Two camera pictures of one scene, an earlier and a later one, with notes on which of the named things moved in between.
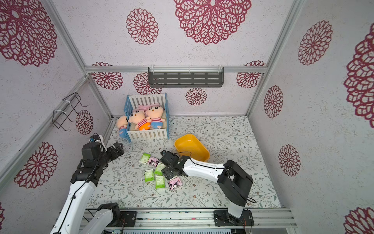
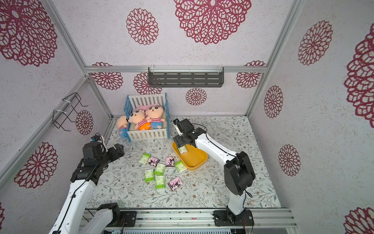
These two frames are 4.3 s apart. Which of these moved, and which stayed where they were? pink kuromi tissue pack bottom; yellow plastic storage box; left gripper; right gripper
Moved: right gripper
Stayed: left gripper; pink kuromi tissue pack bottom; yellow plastic storage box
